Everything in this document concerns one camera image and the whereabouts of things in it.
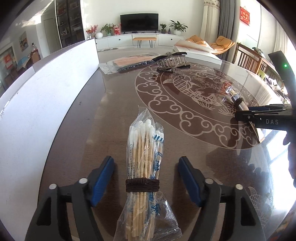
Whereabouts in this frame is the clear tube with gold card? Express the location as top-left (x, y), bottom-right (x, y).
top-left (225, 86), bottom-right (265, 143)

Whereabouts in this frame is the cotton swab plastic bag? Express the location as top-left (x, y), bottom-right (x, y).
top-left (113, 107), bottom-right (182, 240)

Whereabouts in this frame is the person right hand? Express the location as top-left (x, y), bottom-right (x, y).
top-left (283, 132), bottom-right (296, 187)

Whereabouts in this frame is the wooden dining chair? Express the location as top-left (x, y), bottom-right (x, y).
top-left (232, 43), bottom-right (262, 74)

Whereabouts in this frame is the orange lounge chair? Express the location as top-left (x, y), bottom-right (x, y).
top-left (186, 35), bottom-right (235, 55)

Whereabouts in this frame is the white flat carton box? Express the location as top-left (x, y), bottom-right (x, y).
top-left (173, 40), bottom-right (222, 65)

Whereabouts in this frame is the white standing air conditioner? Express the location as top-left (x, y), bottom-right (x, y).
top-left (200, 0), bottom-right (220, 44)

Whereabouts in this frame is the grey curtain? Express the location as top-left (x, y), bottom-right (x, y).
top-left (218, 0), bottom-right (240, 62)

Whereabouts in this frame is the clear black hair claw clip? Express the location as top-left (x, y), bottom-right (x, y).
top-left (152, 52), bottom-right (191, 72)

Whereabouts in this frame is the white board partition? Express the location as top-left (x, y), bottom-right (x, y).
top-left (1, 39), bottom-right (99, 240)

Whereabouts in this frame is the green potted plant right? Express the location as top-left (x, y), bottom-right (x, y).
top-left (170, 20), bottom-right (188, 35)

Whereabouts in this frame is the green potted plant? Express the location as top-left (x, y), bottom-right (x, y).
top-left (100, 24), bottom-right (114, 36)
top-left (170, 20), bottom-right (188, 35)

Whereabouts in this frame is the small potted plant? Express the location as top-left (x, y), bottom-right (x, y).
top-left (160, 24), bottom-right (167, 34)

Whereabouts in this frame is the wooden bench stool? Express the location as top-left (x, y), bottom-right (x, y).
top-left (132, 37), bottom-right (158, 49)

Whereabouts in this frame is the black television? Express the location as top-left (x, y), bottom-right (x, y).
top-left (120, 13), bottom-right (159, 33)

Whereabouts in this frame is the white tv cabinet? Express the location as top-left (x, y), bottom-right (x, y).
top-left (95, 33), bottom-right (185, 51)

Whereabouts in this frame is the green potted plant left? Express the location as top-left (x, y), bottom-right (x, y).
top-left (100, 24), bottom-right (114, 36)

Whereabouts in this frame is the red flower vase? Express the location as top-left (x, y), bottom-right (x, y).
top-left (86, 25), bottom-right (103, 39)

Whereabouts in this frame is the dark glass display cabinet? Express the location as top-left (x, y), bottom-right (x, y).
top-left (54, 0), bottom-right (85, 48)

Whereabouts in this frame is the red wall decoration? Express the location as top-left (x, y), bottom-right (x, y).
top-left (239, 7), bottom-right (250, 26)

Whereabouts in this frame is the wall painting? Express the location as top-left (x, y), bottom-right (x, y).
top-left (19, 31), bottom-right (28, 52)

